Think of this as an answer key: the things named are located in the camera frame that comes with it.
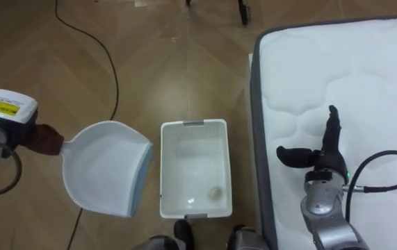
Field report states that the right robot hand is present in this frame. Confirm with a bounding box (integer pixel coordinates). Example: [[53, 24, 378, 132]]
[[275, 105, 350, 185]]

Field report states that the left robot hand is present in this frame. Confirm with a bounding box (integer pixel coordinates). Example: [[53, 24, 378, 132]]
[[0, 88, 40, 151]]

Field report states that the white dustpan brown handle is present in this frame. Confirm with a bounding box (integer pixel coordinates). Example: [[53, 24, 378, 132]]
[[24, 119, 154, 219]]

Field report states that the white mattress bed grey edge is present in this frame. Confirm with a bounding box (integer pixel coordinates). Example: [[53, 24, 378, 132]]
[[248, 13, 397, 250]]

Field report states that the crumpled paper ball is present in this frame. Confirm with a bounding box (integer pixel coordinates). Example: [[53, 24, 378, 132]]
[[207, 185, 223, 201]]

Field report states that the white perforated plastic basket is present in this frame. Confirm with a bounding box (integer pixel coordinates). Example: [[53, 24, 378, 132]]
[[159, 118, 234, 220]]

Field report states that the black stand leg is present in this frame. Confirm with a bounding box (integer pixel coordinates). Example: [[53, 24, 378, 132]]
[[236, 0, 250, 27]]

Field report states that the black floor cable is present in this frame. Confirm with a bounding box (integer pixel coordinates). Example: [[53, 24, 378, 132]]
[[54, 0, 120, 250]]

